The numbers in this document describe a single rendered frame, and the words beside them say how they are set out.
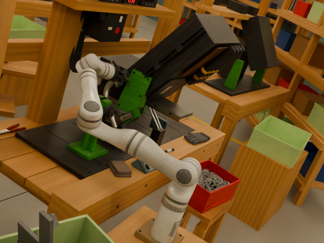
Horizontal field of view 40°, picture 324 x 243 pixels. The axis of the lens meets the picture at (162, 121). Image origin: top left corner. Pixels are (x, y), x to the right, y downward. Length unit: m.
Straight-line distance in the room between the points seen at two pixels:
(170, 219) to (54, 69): 0.94
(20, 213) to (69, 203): 1.44
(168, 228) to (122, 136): 0.38
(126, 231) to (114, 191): 0.20
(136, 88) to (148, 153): 0.65
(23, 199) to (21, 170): 1.40
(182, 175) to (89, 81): 0.54
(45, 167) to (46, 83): 0.46
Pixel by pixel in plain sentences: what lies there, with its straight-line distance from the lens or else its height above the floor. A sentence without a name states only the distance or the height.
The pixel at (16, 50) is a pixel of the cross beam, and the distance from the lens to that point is 2.08.
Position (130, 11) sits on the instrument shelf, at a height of 1.51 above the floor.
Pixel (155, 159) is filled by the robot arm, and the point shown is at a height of 1.17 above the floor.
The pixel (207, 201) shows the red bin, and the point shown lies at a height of 0.87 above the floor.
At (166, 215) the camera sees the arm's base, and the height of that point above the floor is 0.98.
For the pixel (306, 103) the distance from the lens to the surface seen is 5.03.
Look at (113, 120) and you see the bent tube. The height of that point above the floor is 1.02.
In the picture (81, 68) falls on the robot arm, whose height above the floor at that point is 1.29.
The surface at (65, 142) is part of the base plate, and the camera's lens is 2.11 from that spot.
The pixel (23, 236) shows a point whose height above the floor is 1.01.
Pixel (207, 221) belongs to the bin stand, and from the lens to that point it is 2.11.
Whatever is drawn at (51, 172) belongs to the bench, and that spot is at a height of 0.88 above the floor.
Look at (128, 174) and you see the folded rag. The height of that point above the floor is 0.91.
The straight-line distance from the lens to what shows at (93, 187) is 1.82.
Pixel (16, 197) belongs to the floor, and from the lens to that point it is 3.26.
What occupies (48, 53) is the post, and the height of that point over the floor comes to 1.24.
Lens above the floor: 1.84
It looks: 20 degrees down
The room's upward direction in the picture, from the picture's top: 20 degrees clockwise
